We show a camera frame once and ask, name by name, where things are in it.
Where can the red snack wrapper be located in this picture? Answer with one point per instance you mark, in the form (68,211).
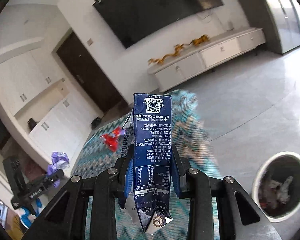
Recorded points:
(111,139)

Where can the wall mounted black television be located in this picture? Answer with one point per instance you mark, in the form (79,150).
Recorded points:
(133,20)

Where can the white TV cabinet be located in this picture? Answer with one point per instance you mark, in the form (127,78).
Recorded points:
(194,61)

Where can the purple snack wrapper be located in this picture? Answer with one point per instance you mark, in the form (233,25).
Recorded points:
(57,164)

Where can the zigzag patterned tablecloth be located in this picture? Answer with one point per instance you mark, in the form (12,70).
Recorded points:
(193,143)

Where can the grey steel refrigerator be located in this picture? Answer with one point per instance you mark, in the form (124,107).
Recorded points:
(279,19)

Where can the white round trash bin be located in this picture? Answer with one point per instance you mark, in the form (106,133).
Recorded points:
(276,187)

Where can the golden dragon figurine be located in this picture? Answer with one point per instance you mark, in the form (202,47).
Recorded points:
(177,51)

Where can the blue milk carton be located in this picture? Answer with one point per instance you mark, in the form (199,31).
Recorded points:
(149,180)

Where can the white wall cabinet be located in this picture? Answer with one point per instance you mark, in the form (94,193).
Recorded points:
(44,107)

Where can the golden tiger figurine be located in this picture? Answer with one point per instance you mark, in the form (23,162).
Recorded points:
(198,41)

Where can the dark brown entrance door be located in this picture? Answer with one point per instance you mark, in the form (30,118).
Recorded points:
(89,75)

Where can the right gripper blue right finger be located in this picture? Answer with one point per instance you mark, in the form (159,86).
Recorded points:
(239,217)

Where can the wall light switch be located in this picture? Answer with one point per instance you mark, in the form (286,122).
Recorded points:
(89,42)

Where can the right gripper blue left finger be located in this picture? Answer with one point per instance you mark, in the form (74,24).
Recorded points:
(65,216)

